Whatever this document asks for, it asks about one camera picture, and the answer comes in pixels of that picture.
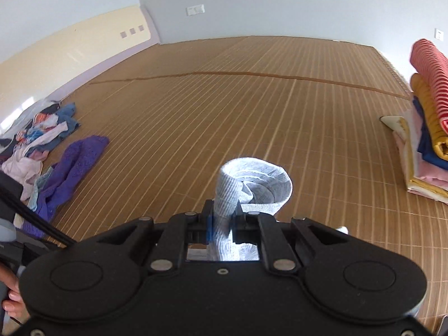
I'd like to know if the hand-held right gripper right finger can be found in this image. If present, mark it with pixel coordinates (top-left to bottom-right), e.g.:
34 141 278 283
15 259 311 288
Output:
231 211 346 275

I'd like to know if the light grey knit garment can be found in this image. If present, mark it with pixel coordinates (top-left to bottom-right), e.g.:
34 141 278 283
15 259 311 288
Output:
209 157 294 262

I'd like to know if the pile of unfolded clothes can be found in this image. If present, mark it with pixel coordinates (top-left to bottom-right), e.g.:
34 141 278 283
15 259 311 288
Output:
0 100 82 204

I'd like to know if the stack of folded clothes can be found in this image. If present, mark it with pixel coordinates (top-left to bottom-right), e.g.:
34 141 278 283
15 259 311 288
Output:
380 38 448 204

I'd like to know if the purple knit garment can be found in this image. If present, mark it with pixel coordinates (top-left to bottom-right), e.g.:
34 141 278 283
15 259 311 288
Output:
21 135 110 239

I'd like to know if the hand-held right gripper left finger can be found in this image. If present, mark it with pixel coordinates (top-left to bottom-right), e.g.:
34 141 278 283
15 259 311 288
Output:
94 199 214 275

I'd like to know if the person's left hand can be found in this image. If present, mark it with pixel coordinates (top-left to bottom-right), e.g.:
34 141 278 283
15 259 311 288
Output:
0 263 30 324

